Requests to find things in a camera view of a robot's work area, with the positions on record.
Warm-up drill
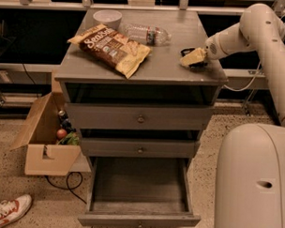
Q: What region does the white red sneaker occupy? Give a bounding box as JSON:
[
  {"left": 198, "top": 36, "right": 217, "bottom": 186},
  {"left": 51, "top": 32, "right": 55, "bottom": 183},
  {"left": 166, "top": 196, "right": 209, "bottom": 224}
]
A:
[{"left": 0, "top": 194, "right": 32, "bottom": 228}]

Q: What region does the green snack bag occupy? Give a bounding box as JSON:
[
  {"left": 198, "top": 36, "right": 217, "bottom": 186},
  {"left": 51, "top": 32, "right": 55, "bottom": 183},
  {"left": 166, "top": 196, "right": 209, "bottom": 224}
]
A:
[{"left": 58, "top": 132, "right": 80, "bottom": 145}]

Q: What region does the grey open bottom drawer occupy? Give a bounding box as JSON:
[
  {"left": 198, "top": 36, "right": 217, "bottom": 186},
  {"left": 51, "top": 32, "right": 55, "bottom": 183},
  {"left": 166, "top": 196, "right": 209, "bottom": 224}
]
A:
[{"left": 78, "top": 157, "right": 201, "bottom": 228}]

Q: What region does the grey top drawer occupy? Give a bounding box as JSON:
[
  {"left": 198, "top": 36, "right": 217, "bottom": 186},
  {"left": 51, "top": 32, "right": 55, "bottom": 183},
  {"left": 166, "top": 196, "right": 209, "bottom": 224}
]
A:
[{"left": 65, "top": 103, "right": 212, "bottom": 130}]

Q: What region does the grey wooden drawer cabinet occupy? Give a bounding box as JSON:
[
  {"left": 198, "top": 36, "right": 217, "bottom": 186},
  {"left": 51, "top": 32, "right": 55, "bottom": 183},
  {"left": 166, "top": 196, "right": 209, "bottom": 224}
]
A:
[{"left": 55, "top": 10, "right": 227, "bottom": 159}]

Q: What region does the blue item in box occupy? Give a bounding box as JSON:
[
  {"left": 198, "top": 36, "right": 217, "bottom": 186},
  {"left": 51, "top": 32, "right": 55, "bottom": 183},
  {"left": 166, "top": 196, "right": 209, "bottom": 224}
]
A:
[{"left": 61, "top": 119, "right": 76, "bottom": 133}]

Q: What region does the white hanging cable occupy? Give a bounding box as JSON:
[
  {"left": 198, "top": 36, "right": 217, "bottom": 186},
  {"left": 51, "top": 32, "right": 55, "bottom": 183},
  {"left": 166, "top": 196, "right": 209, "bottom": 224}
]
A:
[{"left": 223, "top": 59, "right": 263, "bottom": 94}]

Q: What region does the white bowl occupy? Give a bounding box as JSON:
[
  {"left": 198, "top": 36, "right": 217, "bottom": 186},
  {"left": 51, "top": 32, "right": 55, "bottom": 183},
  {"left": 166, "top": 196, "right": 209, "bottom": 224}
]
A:
[{"left": 93, "top": 9, "right": 123, "bottom": 30}]

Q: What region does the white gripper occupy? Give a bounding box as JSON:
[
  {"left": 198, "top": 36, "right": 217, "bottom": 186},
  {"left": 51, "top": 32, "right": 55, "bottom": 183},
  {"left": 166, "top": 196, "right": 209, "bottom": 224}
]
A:
[{"left": 179, "top": 30, "right": 233, "bottom": 68}]

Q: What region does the open cardboard box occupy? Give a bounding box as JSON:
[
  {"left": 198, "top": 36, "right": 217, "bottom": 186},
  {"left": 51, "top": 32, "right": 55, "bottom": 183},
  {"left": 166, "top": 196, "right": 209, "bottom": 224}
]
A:
[{"left": 8, "top": 68, "right": 96, "bottom": 178}]

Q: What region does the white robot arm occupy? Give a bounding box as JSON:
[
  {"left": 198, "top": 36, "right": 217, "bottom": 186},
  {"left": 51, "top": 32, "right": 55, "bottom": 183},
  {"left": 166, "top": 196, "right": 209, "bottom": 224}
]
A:
[{"left": 180, "top": 4, "right": 285, "bottom": 228}]

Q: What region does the metal railing frame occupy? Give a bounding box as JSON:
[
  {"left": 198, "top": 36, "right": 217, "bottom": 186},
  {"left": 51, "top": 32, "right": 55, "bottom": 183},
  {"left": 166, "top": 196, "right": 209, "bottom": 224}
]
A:
[{"left": 0, "top": 0, "right": 285, "bottom": 94}]

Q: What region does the red apple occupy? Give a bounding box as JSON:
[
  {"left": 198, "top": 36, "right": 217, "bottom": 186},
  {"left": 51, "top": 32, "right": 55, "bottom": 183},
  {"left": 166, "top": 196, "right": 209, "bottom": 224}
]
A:
[{"left": 56, "top": 129, "right": 68, "bottom": 140}]

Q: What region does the black floor cable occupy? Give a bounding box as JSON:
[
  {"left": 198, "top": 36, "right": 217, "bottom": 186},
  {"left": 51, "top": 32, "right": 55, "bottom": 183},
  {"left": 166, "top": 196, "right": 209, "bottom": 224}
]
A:
[{"left": 44, "top": 170, "right": 89, "bottom": 205}]

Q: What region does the clear plastic water bottle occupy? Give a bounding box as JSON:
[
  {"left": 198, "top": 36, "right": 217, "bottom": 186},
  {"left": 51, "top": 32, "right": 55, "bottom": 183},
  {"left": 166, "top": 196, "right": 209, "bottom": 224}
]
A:
[{"left": 123, "top": 23, "right": 172, "bottom": 46}]

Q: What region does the black rxbar chocolate bar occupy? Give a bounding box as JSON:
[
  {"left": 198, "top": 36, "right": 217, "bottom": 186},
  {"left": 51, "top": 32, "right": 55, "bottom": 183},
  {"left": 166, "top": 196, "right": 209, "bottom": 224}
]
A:
[{"left": 180, "top": 47, "right": 209, "bottom": 70}]

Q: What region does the brown yellow chips bag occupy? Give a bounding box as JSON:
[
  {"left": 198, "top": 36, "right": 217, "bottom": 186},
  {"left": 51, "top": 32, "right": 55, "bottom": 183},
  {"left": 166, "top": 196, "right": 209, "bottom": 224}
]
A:
[{"left": 68, "top": 24, "right": 151, "bottom": 79}]

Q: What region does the soda can in box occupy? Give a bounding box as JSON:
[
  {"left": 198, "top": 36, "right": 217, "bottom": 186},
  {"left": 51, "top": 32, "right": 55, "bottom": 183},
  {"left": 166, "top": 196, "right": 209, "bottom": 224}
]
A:
[{"left": 58, "top": 110, "right": 68, "bottom": 121}]

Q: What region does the grey middle drawer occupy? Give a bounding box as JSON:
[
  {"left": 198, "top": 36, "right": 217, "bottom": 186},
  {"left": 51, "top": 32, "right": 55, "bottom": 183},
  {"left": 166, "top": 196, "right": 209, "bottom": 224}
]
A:
[{"left": 81, "top": 138, "right": 200, "bottom": 158}]

